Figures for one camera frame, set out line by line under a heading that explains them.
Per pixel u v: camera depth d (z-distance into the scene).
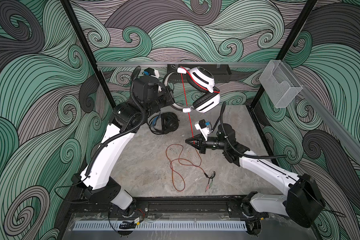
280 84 0.79
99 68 0.97
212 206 0.75
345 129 0.57
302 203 0.40
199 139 0.66
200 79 0.46
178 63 0.93
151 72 0.50
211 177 0.83
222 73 0.95
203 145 0.62
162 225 0.70
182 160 0.90
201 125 0.64
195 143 0.69
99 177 0.38
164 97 0.51
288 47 0.86
